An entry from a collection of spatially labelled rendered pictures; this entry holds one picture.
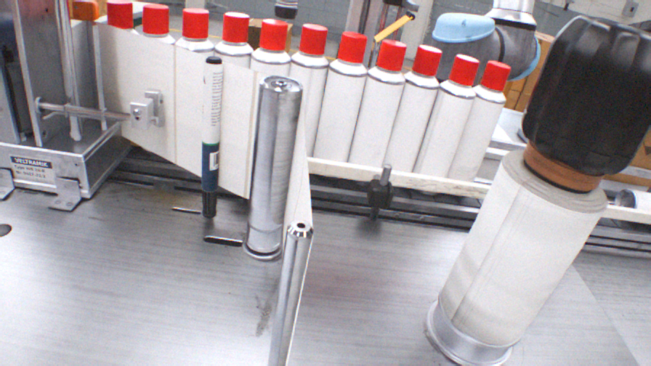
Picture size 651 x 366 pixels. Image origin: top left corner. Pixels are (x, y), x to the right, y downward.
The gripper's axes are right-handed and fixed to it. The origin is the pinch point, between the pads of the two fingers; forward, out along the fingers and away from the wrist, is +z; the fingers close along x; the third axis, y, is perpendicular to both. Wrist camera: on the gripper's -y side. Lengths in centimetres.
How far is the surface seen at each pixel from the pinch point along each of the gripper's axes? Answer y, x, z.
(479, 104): 3.1, -19.4, 11.4
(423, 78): 3.1, -28.2, 13.3
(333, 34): -526, 25, 118
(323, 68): 3.3, -39.8, 19.6
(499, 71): 2.6, -20.2, 6.4
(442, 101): 3.8, -24.2, 14.0
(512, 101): -280, 163, 23
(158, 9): 4, -61, 24
